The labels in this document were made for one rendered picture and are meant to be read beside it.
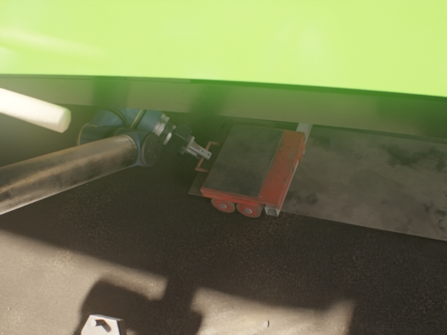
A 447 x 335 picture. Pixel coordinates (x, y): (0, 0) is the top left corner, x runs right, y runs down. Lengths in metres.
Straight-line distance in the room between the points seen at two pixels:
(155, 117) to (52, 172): 0.56
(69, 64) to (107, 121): 1.47
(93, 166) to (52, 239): 0.68
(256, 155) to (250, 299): 0.47
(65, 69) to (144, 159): 1.34
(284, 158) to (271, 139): 0.09
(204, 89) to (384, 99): 0.36
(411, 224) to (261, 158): 0.53
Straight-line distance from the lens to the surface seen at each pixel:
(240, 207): 1.64
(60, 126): 0.16
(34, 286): 1.89
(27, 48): 0.17
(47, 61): 0.17
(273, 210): 1.62
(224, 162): 1.67
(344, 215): 1.64
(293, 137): 1.69
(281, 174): 1.60
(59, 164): 1.25
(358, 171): 1.74
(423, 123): 0.92
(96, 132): 1.60
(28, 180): 1.18
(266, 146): 1.68
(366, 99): 0.90
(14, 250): 2.04
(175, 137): 1.68
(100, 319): 0.67
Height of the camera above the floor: 1.39
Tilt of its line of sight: 50 degrees down
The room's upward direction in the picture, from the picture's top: 21 degrees counter-clockwise
